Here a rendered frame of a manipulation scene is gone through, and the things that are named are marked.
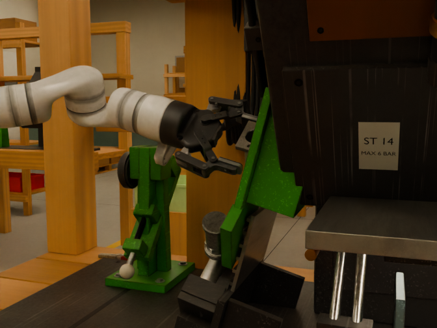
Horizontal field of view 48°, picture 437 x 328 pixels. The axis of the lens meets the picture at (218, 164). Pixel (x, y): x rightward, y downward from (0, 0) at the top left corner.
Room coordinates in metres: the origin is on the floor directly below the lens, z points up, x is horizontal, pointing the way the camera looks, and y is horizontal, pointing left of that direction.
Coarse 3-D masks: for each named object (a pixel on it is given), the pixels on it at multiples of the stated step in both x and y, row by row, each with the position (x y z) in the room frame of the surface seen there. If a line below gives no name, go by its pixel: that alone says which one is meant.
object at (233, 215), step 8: (232, 208) 0.67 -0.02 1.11; (232, 216) 0.66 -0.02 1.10; (240, 216) 0.66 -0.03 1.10; (224, 224) 0.65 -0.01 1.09; (232, 224) 0.65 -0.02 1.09; (240, 224) 0.67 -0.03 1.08; (224, 232) 0.65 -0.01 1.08; (232, 232) 0.64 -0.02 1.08; (240, 232) 0.69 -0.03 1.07; (224, 240) 0.66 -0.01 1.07; (232, 240) 0.66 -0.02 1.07; (240, 240) 0.70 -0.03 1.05; (224, 248) 0.67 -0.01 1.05; (232, 248) 0.67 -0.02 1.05; (240, 248) 0.72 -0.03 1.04; (224, 256) 0.69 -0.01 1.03; (232, 256) 0.68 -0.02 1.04; (224, 264) 0.70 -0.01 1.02; (232, 264) 0.70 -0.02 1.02
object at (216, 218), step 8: (208, 216) 0.69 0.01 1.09; (216, 216) 0.69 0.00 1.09; (224, 216) 0.69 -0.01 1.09; (208, 224) 0.68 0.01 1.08; (216, 224) 0.68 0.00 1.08; (208, 232) 0.67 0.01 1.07; (216, 232) 0.67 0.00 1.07; (208, 240) 0.69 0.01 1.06; (216, 240) 0.68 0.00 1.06; (208, 248) 0.71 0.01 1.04; (216, 248) 0.70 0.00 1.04; (208, 256) 0.72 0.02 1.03; (216, 256) 0.71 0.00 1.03
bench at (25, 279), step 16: (48, 256) 1.19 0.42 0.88; (64, 256) 1.19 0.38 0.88; (80, 256) 1.19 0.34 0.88; (96, 256) 1.19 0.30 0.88; (176, 256) 1.19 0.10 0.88; (16, 272) 1.07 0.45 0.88; (32, 272) 1.07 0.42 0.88; (48, 272) 1.07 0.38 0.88; (64, 272) 1.07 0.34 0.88; (304, 272) 1.07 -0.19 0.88; (0, 288) 0.97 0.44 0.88; (16, 288) 0.97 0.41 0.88; (32, 288) 0.97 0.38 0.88; (0, 304) 0.89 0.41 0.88
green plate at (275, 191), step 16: (256, 128) 0.66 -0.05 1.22; (272, 128) 0.66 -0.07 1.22; (256, 144) 0.66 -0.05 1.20; (272, 144) 0.66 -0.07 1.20; (256, 160) 0.67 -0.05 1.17; (272, 160) 0.66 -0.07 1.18; (256, 176) 0.67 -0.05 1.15; (272, 176) 0.66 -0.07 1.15; (288, 176) 0.66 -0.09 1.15; (240, 192) 0.66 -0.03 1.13; (256, 192) 0.67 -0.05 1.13; (272, 192) 0.66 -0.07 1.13; (288, 192) 0.66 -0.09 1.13; (240, 208) 0.66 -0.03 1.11; (256, 208) 0.76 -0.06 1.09; (272, 208) 0.66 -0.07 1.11; (288, 208) 0.65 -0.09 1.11
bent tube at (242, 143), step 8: (248, 120) 0.77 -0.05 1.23; (248, 128) 0.76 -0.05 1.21; (240, 136) 0.75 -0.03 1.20; (248, 136) 0.77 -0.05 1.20; (240, 144) 0.74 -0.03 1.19; (248, 144) 0.74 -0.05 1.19; (208, 264) 0.74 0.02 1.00; (216, 264) 0.74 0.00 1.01; (208, 272) 0.73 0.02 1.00; (216, 272) 0.73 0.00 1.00; (216, 280) 0.73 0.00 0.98
